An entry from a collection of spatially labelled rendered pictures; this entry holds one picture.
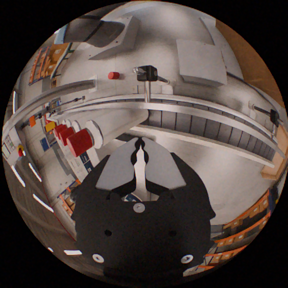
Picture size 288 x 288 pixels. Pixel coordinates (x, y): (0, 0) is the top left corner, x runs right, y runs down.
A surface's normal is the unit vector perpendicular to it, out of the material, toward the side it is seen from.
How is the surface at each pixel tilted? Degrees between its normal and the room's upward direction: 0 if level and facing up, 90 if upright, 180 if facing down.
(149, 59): 0
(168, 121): 0
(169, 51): 0
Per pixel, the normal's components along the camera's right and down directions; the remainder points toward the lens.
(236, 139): -0.47, 0.46
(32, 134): 0.88, 0.35
